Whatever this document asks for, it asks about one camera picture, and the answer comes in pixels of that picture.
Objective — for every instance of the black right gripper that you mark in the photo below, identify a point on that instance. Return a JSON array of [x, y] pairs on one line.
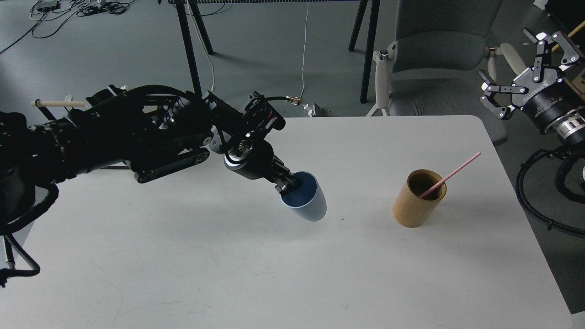
[[550, 103]]

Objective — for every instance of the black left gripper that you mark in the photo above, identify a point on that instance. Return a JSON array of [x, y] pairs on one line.
[[255, 160]]

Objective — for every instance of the light blue cup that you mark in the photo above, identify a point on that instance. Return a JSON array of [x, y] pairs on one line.
[[308, 200]]

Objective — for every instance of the pink chopstick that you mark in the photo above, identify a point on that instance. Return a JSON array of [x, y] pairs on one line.
[[449, 176]]

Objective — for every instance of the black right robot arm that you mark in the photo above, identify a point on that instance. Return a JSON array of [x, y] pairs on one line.
[[499, 99]]

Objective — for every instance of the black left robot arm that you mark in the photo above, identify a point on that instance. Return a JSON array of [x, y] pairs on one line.
[[154, 130]]

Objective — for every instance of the wooden stick top right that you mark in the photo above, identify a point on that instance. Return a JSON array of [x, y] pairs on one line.
[[570, 35]]

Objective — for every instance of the white power adapter on floor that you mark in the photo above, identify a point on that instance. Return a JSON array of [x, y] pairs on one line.
[[313, 110]]

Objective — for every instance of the grey office chair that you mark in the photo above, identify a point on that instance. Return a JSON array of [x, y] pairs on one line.
[[448, 35]]

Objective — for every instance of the bamboo cylinder holder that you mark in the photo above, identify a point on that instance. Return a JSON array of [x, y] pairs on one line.
[[410, 209]]

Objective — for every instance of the black table legs left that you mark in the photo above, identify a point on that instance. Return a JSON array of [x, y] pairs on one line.
[[188, 13]]

